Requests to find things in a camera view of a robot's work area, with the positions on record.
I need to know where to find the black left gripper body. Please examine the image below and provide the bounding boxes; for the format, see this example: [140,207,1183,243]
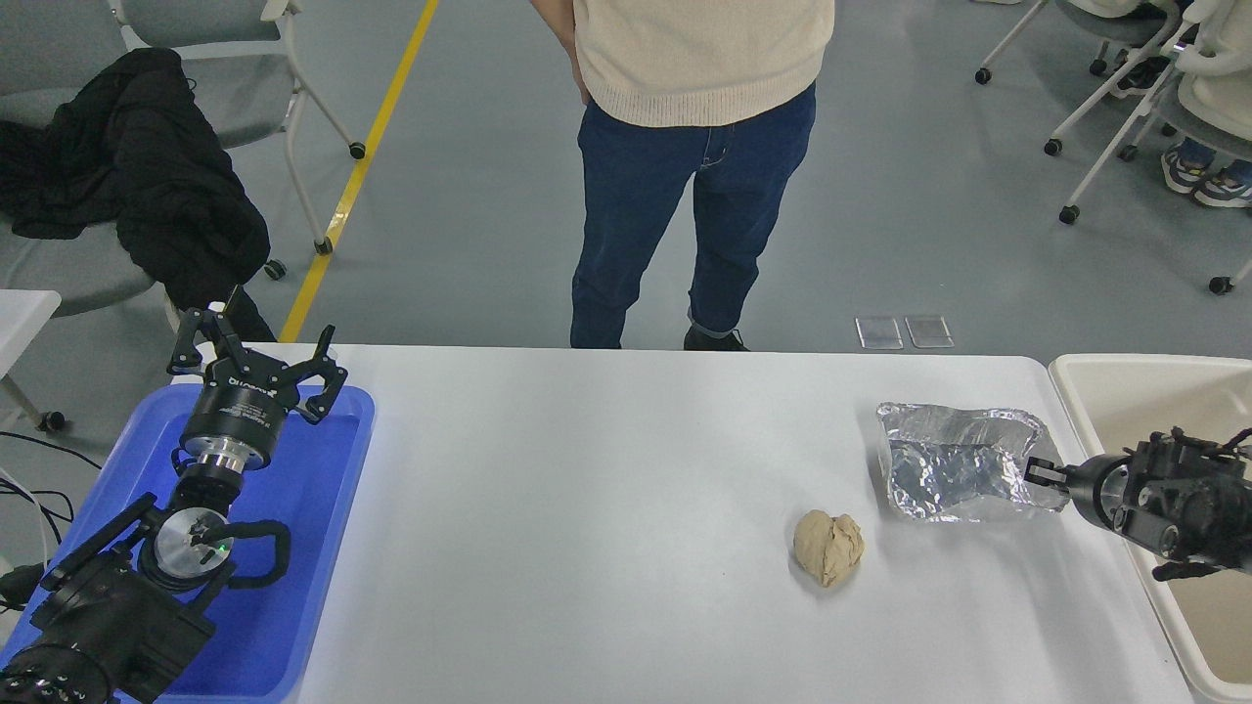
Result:
[180,358,296,457]

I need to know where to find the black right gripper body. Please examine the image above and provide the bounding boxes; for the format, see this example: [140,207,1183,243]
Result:
[1064,455,1117,525]

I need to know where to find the foil plate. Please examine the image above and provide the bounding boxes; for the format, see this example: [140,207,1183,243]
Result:
[875,401,1073,525]

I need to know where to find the large pale plastic bin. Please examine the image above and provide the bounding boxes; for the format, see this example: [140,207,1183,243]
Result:
[1048,353,1252,704]

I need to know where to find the blue plastic tray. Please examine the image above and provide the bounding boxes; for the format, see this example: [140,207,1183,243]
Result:
[0,382,377,704]

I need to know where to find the black jacket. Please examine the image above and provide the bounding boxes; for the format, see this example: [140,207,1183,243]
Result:
[0,47,279,343]

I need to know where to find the small white side table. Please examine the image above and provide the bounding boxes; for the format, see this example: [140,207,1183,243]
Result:
[0,289,67,434]

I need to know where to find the crumpled tan paper ball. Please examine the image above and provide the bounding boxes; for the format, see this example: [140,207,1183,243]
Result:
[793,509,867,590]

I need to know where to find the seated person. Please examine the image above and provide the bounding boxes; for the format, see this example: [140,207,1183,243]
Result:
[1161,0,1252,209]

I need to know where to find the standing person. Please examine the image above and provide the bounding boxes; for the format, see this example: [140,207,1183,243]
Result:
[533,0,837,352]

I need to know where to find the grey chair with white frame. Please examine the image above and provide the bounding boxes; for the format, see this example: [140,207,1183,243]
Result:
[0,0,290,345]
[1043,20,1252,226]
[106,0,368,257]
[974,0,1189,85]

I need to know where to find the black floor cables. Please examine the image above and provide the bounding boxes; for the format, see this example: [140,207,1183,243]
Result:
[0,430,104,553]

